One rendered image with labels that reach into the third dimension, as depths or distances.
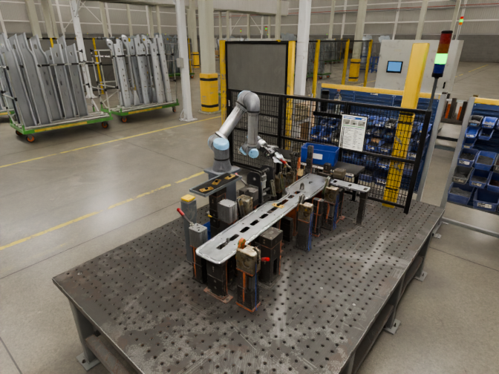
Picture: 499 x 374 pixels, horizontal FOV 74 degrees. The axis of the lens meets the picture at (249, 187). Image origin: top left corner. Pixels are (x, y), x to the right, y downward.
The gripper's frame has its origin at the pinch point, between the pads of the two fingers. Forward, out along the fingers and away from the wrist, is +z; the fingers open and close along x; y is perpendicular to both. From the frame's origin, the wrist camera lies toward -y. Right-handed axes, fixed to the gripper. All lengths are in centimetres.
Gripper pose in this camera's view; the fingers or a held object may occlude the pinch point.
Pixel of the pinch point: (282, 160)
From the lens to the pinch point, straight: 265.9
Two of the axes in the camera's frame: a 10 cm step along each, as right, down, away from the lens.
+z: 7.1, 6.5, -2.7
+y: -5.9, 3.4, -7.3
